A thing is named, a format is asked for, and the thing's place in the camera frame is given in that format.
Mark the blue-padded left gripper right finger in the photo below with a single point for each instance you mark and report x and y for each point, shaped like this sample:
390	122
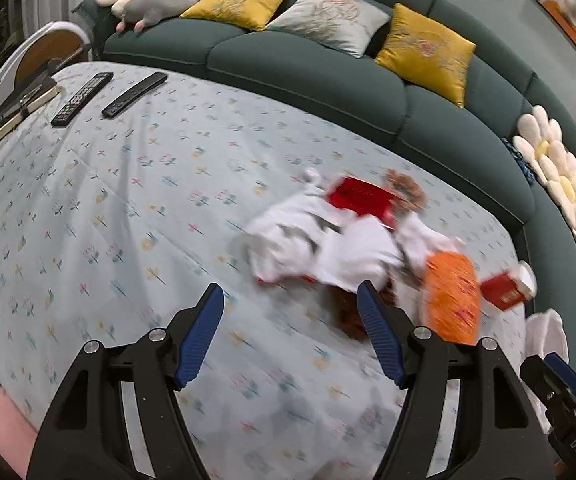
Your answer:
496	435

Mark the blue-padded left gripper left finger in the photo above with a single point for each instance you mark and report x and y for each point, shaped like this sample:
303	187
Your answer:
84	433

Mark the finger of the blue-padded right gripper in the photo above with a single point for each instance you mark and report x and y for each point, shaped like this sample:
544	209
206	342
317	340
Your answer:
562	369

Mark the red and white paper cup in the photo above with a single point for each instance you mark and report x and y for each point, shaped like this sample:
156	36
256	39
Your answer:
507	289

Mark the orange paper bag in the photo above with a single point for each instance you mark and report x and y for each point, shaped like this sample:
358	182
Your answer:
450	298

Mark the dark red velvet scrunchie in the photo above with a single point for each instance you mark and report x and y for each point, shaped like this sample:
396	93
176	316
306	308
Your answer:
345	314

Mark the white cloth glove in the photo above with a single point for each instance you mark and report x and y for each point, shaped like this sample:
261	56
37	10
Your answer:
305	237

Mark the white trash bag bin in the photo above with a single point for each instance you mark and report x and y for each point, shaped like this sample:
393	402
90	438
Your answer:
545	334

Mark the large white flower pillow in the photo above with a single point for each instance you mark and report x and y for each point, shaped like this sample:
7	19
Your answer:
539	143

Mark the blue knitted item on sofa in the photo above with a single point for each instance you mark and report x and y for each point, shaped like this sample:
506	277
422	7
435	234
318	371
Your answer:
526	170

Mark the floral light blue tablecloth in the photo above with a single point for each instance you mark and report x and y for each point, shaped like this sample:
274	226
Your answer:
108	227

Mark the dark green sectional sofa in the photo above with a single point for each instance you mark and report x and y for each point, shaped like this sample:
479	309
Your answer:
463	146

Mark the red paper envelope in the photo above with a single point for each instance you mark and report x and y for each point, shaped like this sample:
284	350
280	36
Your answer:
363	198

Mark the stack of books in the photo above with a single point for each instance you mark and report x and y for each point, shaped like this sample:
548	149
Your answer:
27	97

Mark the black remote control with buttons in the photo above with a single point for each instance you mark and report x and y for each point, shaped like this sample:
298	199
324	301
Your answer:
80	99

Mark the yellow embroidered cushion right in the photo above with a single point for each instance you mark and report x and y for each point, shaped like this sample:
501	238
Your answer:
424	52

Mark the yellow embroidered cushion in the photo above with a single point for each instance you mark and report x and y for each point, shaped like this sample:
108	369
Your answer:
424	52
245	14

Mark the slim black remote control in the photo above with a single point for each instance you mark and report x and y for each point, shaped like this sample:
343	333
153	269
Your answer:
133	94

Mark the white round chair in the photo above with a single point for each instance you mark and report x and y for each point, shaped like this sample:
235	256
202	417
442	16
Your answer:
47	48

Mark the grey embroidered cushion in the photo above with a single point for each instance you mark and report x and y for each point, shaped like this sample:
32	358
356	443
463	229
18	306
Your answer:
344	25

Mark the grey plush toy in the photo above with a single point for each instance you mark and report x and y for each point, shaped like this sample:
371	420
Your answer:
141	14

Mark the yellow embroidered cushion left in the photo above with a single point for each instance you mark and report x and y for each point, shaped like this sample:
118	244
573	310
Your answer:
245	14

